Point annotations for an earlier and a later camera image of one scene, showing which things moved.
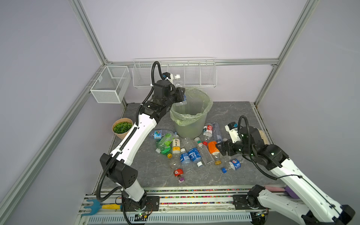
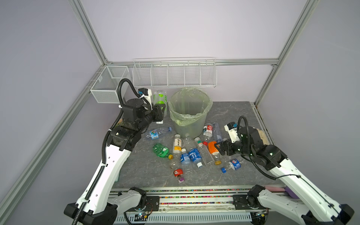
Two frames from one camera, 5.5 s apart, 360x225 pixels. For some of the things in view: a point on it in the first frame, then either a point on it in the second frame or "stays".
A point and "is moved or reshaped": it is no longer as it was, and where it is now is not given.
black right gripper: [229, 144] stays
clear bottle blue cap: [217, 132] stays
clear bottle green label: [164, 142] is moved or reshaped
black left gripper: [180, 95] → [158, 113]
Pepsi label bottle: [235, 164] stays
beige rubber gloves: [264, 137] stays
